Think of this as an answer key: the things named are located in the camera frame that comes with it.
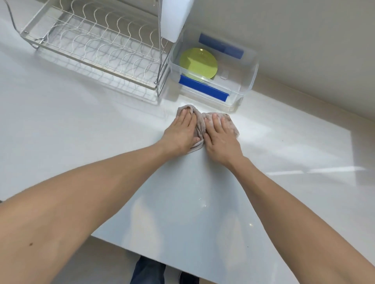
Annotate metal wire dish rack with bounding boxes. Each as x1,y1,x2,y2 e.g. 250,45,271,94
19,0,174,98

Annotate person's left forearm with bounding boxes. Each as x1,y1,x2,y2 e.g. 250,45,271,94
0,140,188,284

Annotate clear container with blue handles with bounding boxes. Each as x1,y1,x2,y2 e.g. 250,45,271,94
169,27,260,113

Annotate green plate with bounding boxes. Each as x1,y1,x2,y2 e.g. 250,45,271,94
179,48,219,80

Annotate person's right forearm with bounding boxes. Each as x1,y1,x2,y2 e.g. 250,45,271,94
227,156,375,284

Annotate beige cleaning cloth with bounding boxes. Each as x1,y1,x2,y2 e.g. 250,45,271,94
177,104,240,154

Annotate grey cable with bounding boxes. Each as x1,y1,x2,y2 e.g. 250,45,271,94
3,0,21,33

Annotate person's left hand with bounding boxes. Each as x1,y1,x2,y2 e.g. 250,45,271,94
160,108,204,156

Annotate black shoe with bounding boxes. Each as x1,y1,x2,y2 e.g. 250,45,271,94
178,271,200,284

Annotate person's leg in jeans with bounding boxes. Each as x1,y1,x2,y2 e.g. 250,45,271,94
130,256,166,284

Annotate person's right hand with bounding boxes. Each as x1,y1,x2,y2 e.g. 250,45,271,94
203,114,244,168

